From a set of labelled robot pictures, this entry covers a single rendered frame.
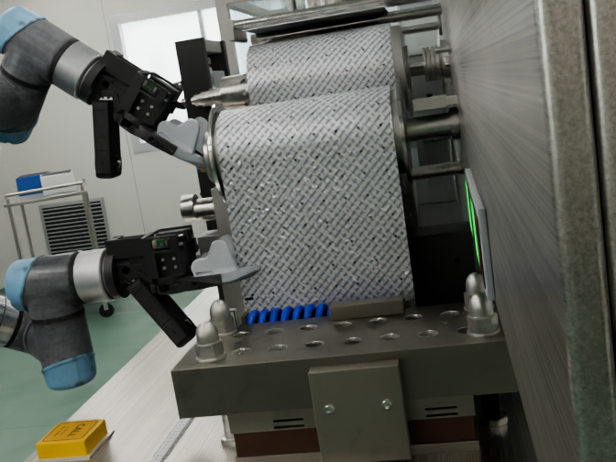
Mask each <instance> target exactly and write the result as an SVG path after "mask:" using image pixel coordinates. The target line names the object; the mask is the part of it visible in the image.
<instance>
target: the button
mask: <svg viewBox="0 0 616 462"><path fill-rule="evenodd" d="M106 435H107V428H106V423H105V419H98V420H86V421H75V422H64V423H58V424H57V425H56V426H55V427H54V428H53V429H52V430H51V431H49V432H48V433H47V434H46V435H45V436H44V437H43V438H42V439H41V440H40V441H39V442H38V443H37V444H36V448H37V451H38V459H46V458H59V457H83V456H88V455H89V454H90V453H91V452H92V450H93V449H94V448H95V447H96V446H97V445H98V444H99V443H100V441H101V440H102V439H103V438H104V437H105V436H106Z"/></svg>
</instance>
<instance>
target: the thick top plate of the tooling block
mask: <svg viewBox="0 0 616 462"><path fill-rule="evenodd" d="M492 302H493V303H494V307H493V311H494V312H496V313H497V316H498V324H499V328H500V332H499V333H498V334H496V335H492V336H486V337H474V336H470V335H468V332H467V330H468V320H467V315H468V314H469V312H468V311H466V310H465V309H464V306H465V303H464V302H458V303H449V304H439V305H430V306H421V307H413V308H405V311H404V313H397V314H388V315H379V316H370V317H360V318H351V319H342V320H333V321H331V317H330V316H322V317H313V318H303V319H294V320H285V321H276V322H266V323H258V324H241V325H239V326H238V327H237V332H236V333H234V334H232V335H228V336H224V337H220V338H221V339H222V342H223V347H224V351H225V352H226V356H225V357H224V358H222V359H220V360H217V361H214V362H209V363H199V362H197V361H196V359H195V358H196V357H197V354H196V349H195V344H194V345H193V346H192V347H191V348H190V349H189V351H188V352H187V353H186V354H185V355H184V356H183V357H182V359H181V360H180V361H179V362H178V363H177V364H176V366H175V367H174V368H173V369H172V370H171V371H170V374H171V378H172V384H173V389H174V393H175V398H176V403H177V408H178V413H179V418H180V419H185V418H196V417H207V416H219V415H230V414H242V413H264V412H276V411H287V410H299V409H310V408H313V400H312V394H311V389H310V382H309V377H308V372H309V370H310V367H319V366H329V365H339V364H350V363H360V362H370V361H381V360H391V359H398V360H399V361H400V367H401V380H402V386H403V394H404V400H405V401H412V400H424V399H435V398H446V397H458V396H469V395H481V394H492V393H504V392H516V391H519V389H518V385H517V381H516V378H515V375H514V371H513V367H512V362H511V358H510V354H509V350H508V347H507V344H506V340H505V336H504V333H503V330H502V326H501V319H500V317H499V313H498V309H497V305H496V302H495V300H494V301H492Z"/></svg>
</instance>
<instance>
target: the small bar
mask: <svg viewBox="0 0 616 462"><path fill-rule="evenodd" d="M404 311H405V304H404V297H403V295H396V296H387V297H379V298H369V299H360V300H352V301H342V302H331V304H330V306H329V312H330V317H331V321H333V320H342V319H351V318H360V317H370V316H379V315H388V314H404Z"/></svg>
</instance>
